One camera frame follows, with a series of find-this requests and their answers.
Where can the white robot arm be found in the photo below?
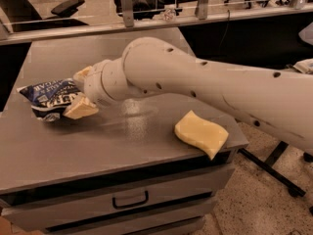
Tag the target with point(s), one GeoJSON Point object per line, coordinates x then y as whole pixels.
{"type": "Point", "coordinates": [279, 102]}

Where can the grey drawer cabinet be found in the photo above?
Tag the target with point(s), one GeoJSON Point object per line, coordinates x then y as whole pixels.
{"type": "Point", "coordinates": [59, 177]}

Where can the blue chip bag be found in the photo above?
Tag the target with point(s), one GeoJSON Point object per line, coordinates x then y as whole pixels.
{"type": "Point", "coordinates": [49, 99]}

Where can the grey metal railing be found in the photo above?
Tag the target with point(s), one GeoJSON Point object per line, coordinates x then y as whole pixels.
{"type": "Point", "coordinates": [114, 16]}

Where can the yellow sponge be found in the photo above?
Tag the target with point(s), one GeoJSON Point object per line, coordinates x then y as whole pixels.
{"type": "Point", "coordinates": [206, 135]}

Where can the black drawer handle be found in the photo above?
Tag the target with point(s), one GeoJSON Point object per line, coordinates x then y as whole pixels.
{"type": "Point", "coordinates": [130, 200]}

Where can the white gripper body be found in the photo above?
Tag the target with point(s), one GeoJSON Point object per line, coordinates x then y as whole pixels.
{"type": "Point", "coordinates": [92, 84]}

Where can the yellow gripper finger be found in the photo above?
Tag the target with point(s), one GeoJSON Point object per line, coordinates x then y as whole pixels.
{"type": "Point", "coordinates": [80, 76]}
{"type": "Point", "coordinates": [80, 107]}

